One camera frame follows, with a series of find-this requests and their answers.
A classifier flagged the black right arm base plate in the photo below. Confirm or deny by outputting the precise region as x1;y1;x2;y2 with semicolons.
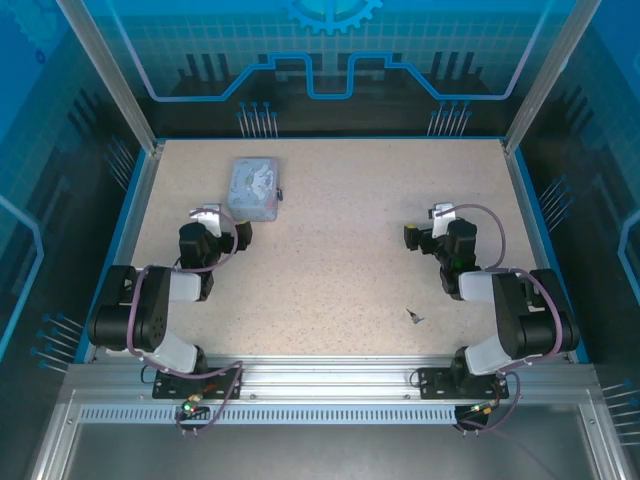
416;366;511;401

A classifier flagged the pastel cartoon tin box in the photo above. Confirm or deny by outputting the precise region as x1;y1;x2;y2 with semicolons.
225;155;284;224

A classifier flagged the aluminium frame post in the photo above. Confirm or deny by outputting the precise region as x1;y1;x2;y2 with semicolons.
54;0;167;155
502;0;605;155

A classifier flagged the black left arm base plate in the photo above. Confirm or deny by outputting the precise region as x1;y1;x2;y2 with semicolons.
151;366;245;401

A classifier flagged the slotted grey cable duct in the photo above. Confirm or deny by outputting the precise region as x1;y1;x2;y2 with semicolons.
78;405;459;426

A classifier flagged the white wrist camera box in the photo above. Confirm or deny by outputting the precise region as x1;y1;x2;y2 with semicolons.
427;202;459;239
188;203;224;239

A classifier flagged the aluminium mounting rail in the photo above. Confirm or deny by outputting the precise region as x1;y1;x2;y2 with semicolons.
65;354;597;402

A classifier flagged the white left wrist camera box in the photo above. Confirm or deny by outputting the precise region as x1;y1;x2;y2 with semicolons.
188;203;224;239

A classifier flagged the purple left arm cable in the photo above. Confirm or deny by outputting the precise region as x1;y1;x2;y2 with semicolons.
124;207;246;437

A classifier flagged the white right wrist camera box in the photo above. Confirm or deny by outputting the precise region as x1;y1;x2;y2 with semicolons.
427;202;459;239

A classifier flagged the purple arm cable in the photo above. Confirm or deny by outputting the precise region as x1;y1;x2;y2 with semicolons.
439;203;565;437
124;207;246;437

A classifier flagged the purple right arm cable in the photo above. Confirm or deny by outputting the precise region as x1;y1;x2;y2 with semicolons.
439;203;565;437

